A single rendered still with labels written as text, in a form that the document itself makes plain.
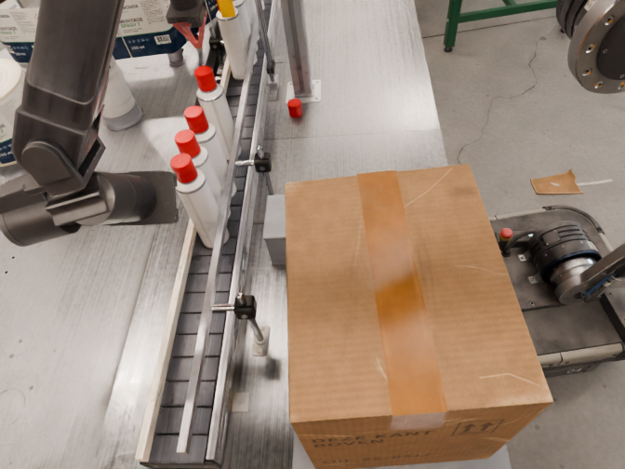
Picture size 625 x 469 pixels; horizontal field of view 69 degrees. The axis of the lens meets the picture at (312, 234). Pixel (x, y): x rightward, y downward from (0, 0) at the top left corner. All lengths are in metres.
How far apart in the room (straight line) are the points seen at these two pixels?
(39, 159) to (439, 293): 0.40
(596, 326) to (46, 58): 1.48
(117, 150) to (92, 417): 0.57
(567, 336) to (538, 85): 1.53
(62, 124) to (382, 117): 0.80
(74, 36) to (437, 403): 0.44
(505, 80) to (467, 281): 2.25
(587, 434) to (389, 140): 1.11
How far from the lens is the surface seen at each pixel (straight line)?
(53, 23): 0.45
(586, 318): 1.60
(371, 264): 0.51
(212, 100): 0.90
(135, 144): 1.13
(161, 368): 0.74
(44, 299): 1.02
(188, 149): 0.76
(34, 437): 0.90
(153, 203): 0.60
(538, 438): 1.68
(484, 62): 2.83
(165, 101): 1.22
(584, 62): 0.85
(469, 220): 0.56
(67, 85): 0.46
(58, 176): 0.48
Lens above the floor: 1.56
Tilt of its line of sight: 54 degrees down
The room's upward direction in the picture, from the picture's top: 10 degrees counter-clockwise
